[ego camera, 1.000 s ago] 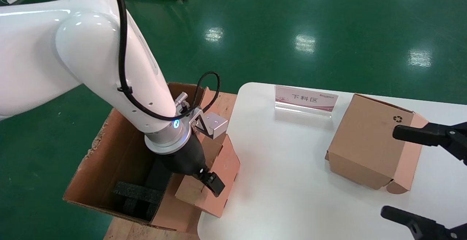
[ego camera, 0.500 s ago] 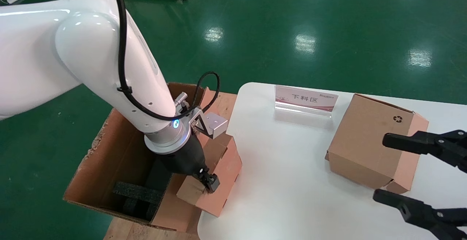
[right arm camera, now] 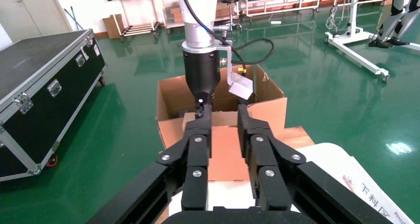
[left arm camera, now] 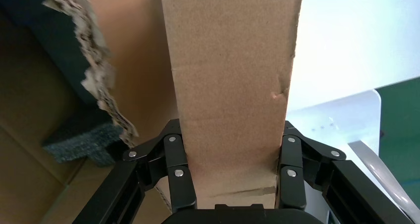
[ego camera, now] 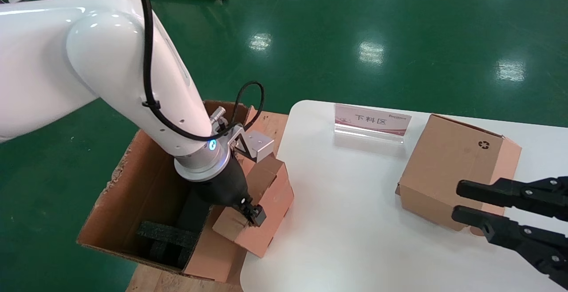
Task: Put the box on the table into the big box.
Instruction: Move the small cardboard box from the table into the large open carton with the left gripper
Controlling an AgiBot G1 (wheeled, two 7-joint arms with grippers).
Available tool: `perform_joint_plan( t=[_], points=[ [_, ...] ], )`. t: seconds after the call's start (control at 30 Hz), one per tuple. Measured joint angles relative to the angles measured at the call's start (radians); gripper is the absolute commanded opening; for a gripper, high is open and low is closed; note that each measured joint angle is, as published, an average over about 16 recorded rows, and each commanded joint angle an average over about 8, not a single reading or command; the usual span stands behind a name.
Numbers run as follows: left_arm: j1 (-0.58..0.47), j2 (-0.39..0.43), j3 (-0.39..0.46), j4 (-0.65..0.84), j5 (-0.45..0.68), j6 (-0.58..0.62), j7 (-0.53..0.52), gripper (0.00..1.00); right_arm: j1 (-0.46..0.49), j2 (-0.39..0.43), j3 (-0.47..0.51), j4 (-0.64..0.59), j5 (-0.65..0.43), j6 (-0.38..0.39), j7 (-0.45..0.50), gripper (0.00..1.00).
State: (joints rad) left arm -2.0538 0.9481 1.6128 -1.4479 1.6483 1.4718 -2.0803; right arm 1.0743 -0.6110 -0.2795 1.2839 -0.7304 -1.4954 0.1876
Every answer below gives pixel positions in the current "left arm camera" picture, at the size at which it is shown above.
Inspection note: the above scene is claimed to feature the big open cardboard box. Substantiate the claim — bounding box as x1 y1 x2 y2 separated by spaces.
0 0 179 224

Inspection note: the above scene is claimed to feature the plain cardboard box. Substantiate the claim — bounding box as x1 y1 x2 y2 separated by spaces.
159 0 304 210

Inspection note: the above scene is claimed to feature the black foam block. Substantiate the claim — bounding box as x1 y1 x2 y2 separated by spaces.
0 0 99 106
42 103 139 168

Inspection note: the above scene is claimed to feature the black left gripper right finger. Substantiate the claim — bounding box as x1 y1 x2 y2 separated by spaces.
275 120 414 224

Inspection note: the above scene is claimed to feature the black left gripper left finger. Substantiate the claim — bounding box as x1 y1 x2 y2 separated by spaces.
72 119 198 224

